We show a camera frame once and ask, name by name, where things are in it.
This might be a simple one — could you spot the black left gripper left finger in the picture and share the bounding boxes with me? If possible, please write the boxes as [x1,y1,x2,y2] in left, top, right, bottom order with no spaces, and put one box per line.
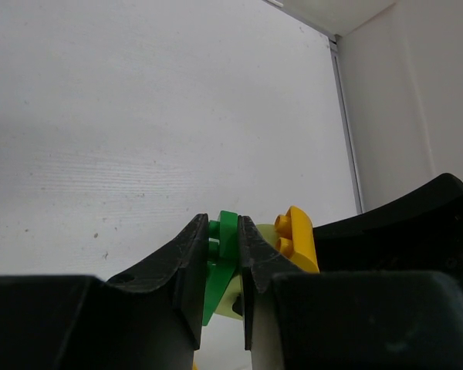
[0,214,208,369]

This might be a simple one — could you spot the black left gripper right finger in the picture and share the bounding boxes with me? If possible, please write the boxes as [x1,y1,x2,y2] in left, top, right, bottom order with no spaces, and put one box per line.
[238,216,463,369]

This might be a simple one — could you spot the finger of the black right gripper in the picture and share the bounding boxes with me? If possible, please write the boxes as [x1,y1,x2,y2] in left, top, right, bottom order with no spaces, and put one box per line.
[313,173,463,290]

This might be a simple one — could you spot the pale green curved lego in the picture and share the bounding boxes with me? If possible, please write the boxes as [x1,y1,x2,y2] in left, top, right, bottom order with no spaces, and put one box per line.
[215,224,278,320]

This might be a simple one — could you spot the yellow curved lego brick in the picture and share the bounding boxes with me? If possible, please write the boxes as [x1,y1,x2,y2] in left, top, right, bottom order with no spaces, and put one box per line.
[274,206,320,274]

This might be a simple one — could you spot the green lego plate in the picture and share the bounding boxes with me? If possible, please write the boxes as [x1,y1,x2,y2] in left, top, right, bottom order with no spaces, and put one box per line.
[202,210,239,326]

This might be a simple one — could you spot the aluminium rail right side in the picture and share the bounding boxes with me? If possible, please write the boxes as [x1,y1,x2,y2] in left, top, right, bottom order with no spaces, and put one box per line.
[329,35,364,214]

